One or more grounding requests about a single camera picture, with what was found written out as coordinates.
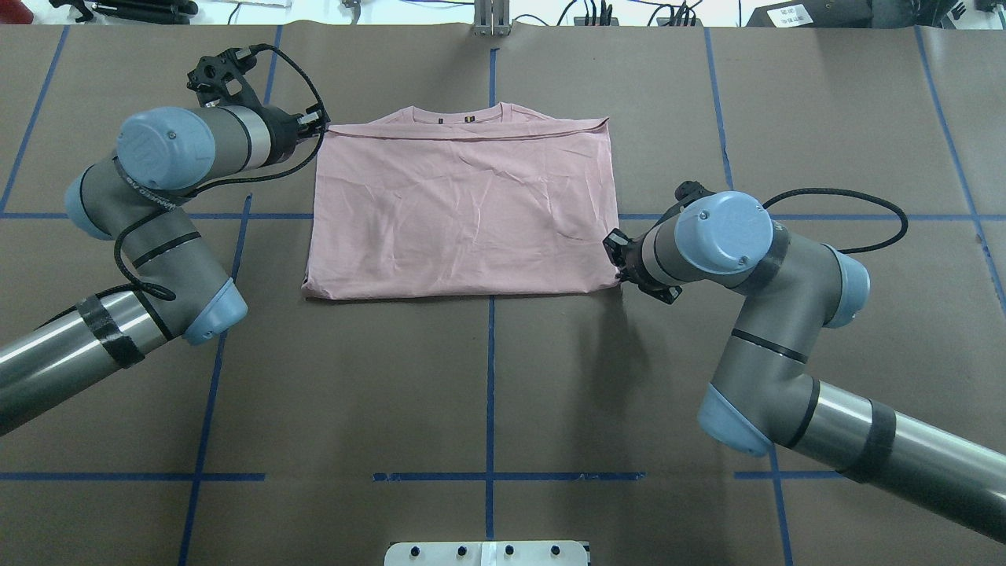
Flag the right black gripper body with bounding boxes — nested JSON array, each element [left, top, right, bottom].
[[617, 229, 683, 305]]

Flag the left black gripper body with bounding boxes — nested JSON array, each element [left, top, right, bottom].
[[263, 106, 304, 166]]

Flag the pink Snoopy t-shirt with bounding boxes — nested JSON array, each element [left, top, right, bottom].
[[302, 103, 619, 301]]

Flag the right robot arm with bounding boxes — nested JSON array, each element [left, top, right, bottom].
[[603, 182, 1005, 543]]

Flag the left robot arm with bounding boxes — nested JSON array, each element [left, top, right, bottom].
[[2, 104, 329, 434]]

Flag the black folded tripod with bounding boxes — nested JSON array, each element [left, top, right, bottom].
[[46, 1, 199, 25]]

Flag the black power adapter box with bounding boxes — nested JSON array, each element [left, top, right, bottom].
[[744, 1, 815, 28]]

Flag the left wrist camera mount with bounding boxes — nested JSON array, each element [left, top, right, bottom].
[[185, 47, 263, 108]]

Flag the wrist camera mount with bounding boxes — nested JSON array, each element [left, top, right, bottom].
[[185, 47, 263, 108], [674, 182, 715, 211]]

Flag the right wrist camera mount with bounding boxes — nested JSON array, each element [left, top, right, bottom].
[[674, 182, 715, 211]]

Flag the aluminium frame post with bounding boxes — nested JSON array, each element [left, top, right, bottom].
[[472, 0, 512, 37]]

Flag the white pedestal base plate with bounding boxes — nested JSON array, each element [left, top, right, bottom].
[[384, 540, 593, 565]]

